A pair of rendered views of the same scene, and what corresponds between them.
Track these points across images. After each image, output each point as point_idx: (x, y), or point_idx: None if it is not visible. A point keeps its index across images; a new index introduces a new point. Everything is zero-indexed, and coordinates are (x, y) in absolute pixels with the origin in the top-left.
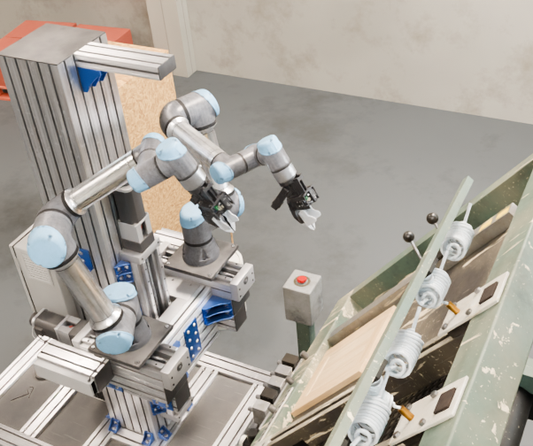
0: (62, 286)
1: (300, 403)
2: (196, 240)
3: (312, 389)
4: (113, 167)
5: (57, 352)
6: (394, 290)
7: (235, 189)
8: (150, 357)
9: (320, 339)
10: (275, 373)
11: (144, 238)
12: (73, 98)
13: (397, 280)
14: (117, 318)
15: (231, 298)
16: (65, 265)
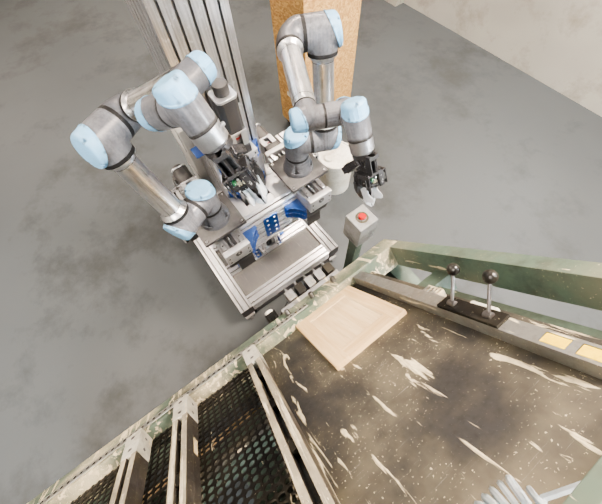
0: (192, 155)
1: (303, 324)
2: (291, 158)
3: (316, 321)
4: (153, 83)
5: None
6: (413, 295)
7: (338, 126)
8: (225, 236)
9: (350, 270)
10: (313, 274)
11: None
12: None
13: (430, 263)
14: (177, 218)
15: (307, 208)
16: (112, 169)
